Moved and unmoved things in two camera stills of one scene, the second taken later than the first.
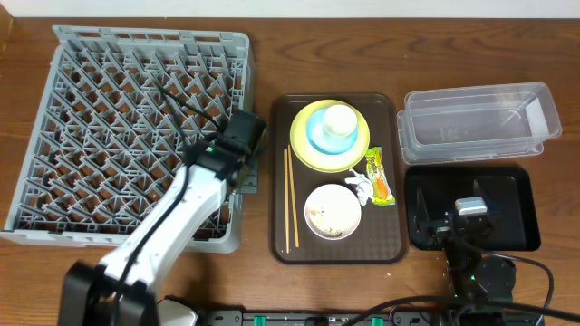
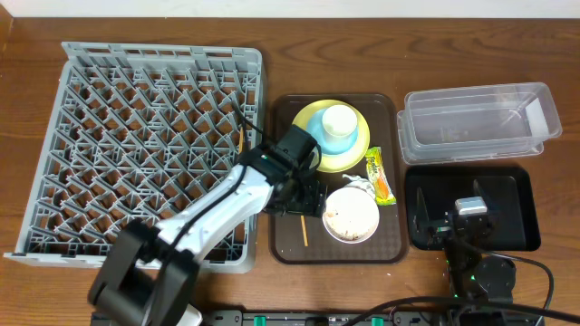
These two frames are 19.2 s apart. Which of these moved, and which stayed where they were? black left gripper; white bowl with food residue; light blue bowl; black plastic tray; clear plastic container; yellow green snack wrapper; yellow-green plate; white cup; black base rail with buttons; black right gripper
Moved: white bowl with food residue; black left gripper
Stayed: black plastic tray; clear plastic container; light blue bowl; black right gripper; black base rail with buttons; yellow-green plate; yellow green snack wrapper; white cup
